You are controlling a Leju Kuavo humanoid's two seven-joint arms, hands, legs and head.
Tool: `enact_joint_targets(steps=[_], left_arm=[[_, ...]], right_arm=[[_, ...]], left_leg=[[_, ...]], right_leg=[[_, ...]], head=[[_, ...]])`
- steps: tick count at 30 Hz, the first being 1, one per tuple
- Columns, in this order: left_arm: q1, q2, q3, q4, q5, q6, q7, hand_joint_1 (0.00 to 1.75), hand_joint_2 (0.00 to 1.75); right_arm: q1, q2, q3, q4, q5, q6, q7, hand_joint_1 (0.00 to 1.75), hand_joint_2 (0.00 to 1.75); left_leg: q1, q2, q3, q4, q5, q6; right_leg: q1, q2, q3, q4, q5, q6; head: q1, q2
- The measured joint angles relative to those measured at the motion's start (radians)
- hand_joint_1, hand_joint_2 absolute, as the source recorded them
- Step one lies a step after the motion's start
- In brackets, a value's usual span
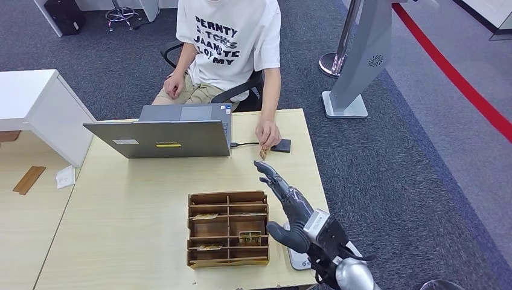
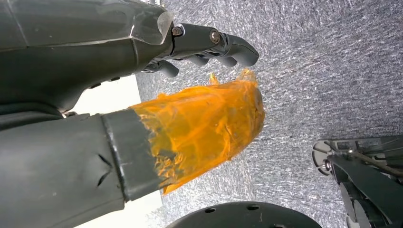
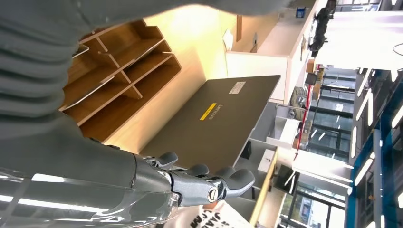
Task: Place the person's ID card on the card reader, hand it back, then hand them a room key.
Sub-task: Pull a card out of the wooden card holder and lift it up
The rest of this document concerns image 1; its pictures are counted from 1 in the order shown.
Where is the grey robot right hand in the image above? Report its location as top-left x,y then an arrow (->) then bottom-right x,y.
253,159 -> 321,255

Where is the person's right hand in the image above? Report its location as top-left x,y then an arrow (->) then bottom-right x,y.
163,72 -> 186,100

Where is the person's left hand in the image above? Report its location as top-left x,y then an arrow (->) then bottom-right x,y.
255,119 -> 282,151

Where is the gold room key card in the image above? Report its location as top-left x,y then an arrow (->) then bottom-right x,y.
238,231 -> 262,247

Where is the white grey card reader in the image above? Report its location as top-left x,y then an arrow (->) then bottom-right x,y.
283,222 -> 313,271

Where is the person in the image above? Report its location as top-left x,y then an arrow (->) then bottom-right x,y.
152,0 -> 283,151

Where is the brown wooden card organizer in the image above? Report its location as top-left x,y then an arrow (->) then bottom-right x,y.
185,190 -> 270,269

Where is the small black square device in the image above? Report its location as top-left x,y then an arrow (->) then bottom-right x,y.
271,138 -> 292,153

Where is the black office chair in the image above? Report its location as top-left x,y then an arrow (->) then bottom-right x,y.
159,40 -> 266,113

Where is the grey laptop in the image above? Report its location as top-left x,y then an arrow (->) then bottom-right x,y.
83,103 -> 233,160

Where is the chrome stool base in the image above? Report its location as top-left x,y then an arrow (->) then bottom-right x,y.
104,0 -> 142,31

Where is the white office desk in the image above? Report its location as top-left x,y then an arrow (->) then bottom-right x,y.
33,0 -> 179,37

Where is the black computer tower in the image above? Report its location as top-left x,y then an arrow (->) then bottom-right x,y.
43,0 -> 86,37

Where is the grey kiosk stand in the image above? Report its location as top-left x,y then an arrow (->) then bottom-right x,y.
322,0 -> 395,119

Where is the white cabinet desk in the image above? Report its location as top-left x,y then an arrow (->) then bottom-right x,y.
0,69 -> 96,168

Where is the white paper slip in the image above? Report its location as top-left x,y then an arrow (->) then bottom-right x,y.
55,165 -> 76,190

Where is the dark round robot part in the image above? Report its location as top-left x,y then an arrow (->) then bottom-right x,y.
420,280 -> 465,290

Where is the brown wooden strip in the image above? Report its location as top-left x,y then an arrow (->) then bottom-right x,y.
13,166 -> 46,196

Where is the white cabinet with dark base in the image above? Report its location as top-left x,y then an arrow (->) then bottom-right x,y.
456,0 -> 512,41

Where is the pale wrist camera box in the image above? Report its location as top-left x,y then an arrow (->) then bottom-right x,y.
303,208 -> 331,237

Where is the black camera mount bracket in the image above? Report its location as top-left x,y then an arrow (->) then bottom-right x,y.
307,216 -> 354,281

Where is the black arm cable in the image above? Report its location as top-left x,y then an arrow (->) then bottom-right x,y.
338,240 -> 377,263

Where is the chrome stanchion post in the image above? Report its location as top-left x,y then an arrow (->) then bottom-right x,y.
318,0 -> 363,77

